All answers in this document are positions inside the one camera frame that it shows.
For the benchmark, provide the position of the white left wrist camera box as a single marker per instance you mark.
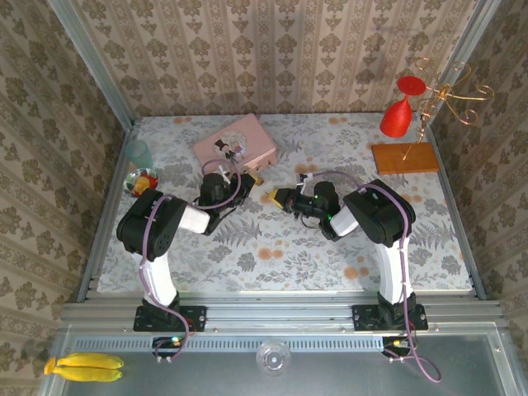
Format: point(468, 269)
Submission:
point(224, 170)

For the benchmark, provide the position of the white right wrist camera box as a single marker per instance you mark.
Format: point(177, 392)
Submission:
point(304, 180)

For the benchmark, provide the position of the pink tin box couple print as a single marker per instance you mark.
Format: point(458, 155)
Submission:
point(239, 142)

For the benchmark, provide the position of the patterned small bowl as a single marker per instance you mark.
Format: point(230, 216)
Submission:
point(134, 179)

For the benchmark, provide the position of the black controller board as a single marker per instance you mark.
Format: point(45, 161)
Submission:
point(394, 345)
point(165, 344)

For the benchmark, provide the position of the yellow red toy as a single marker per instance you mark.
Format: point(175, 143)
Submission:
point(142, 184)

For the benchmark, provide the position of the red wine glass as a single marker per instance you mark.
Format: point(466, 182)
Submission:
point(396, 117)

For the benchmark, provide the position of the floral table cloth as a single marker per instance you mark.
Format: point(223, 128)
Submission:
point(280, 247)

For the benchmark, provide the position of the yellow banana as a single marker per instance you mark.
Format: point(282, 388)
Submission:
point(86, 374)
point(90, 359)

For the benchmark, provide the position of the aluminium side rail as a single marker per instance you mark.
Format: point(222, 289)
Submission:
point(117, 177)
point(451, 198)

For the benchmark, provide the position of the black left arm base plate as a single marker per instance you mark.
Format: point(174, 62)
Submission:
point(194, 317)

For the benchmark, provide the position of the small brass padlock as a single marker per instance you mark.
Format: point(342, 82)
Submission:
point(259, 179)

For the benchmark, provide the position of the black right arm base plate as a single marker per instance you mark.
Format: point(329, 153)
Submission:
point(365, 317)

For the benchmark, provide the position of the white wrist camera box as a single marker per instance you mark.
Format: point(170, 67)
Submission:
point(224, 170)
point(304, 180)

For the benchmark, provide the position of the long aluminium frame rail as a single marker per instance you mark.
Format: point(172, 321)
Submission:
point(280, 317)

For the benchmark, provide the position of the pale green plastic cup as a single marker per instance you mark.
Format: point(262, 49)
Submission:
point(140, 153)

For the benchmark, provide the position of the clear drinking glass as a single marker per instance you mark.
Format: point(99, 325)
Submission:
point(273, 358)

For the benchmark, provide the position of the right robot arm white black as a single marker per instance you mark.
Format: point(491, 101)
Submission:
point(381, 214)

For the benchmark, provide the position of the aluminium frame post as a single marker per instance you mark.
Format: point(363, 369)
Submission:
point(95, 62)
point(470, 41)

